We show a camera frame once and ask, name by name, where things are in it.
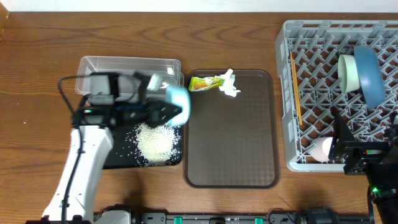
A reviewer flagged clear plastic bin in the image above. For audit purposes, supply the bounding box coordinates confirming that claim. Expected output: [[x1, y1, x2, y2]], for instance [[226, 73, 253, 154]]
[[78, 56, 181, 98]]

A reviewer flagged pile of white rice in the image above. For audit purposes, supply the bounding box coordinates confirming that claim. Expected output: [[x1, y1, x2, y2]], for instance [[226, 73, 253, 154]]
[[122, 124, 182, 167]]

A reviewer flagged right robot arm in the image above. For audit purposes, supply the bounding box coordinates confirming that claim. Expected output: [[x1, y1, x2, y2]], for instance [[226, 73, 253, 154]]
[[328, 111, 397, 223]]

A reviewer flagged pink small cup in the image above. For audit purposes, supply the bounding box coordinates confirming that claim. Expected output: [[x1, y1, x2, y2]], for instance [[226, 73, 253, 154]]
[[309, 137, 333, 162]]

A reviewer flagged dark blue large bowl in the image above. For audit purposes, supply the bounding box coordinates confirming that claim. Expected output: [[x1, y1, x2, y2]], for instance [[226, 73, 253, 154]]
[[354, 45, 386, 108]]

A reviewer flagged light blue rice bowl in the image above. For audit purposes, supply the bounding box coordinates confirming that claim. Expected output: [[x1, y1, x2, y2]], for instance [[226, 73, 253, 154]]
[[165, 85, 191, 127]]

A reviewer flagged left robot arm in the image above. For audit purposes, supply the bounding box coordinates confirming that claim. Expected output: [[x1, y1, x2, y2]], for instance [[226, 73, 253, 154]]
[[38, 71, 190, 223]]

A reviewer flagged white tissue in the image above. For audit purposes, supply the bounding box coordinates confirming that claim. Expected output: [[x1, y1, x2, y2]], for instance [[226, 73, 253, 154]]
[[218, 68, 241, 97]]

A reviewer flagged wooden chopstick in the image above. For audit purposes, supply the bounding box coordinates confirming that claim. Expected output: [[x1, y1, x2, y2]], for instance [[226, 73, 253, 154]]
[[290, 53, 302, 126]]

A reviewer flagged black plastic tray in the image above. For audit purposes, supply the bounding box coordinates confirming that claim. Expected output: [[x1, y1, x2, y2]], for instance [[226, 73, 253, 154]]
[[103, 126, 183, 169]]

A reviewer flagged brown serving tray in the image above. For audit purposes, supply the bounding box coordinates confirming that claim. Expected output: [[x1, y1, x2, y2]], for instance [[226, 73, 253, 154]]
[[183, 70, 280, 189]]

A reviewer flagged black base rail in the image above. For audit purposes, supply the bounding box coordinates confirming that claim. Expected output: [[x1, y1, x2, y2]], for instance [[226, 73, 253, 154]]
[[93, 205, 371, 224]]

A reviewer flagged mint green small bowl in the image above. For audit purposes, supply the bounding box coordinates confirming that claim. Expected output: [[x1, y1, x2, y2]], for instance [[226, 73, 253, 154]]
[[338, 55, 360, 93]]

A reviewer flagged yellow green snack wrapper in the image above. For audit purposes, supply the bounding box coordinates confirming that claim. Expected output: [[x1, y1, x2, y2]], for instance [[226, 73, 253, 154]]
[[188, 77, 224, 91]]

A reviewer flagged grey dishwasher rack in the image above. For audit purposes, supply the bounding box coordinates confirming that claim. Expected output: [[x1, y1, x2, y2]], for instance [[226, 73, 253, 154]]
[[275, 20, 397, 172]]

